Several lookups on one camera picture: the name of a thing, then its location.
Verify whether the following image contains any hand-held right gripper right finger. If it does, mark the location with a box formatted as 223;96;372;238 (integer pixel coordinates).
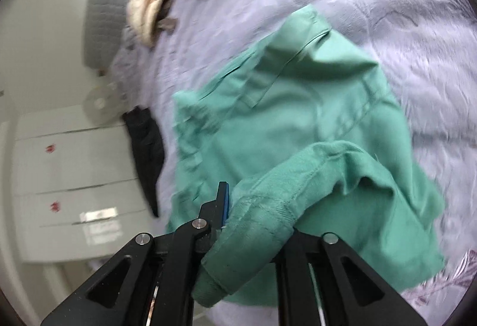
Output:
276;226;429;326

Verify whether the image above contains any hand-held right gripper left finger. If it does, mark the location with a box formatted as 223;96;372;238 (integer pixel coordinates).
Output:
40;181;233;326

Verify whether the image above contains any green work jacket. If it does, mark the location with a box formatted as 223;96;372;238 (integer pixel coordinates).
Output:
166;4;448;309

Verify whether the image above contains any black garment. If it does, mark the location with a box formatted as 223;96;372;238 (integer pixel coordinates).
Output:
123;106;166;219

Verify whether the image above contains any white drawer cabinet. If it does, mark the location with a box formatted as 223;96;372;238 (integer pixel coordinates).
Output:
11;104;151;264

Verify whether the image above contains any white electric fan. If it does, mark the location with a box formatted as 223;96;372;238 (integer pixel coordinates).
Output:
83;83;124;124

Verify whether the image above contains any grey quilted headboard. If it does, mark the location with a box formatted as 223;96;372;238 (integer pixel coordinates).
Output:
84;0;154;69

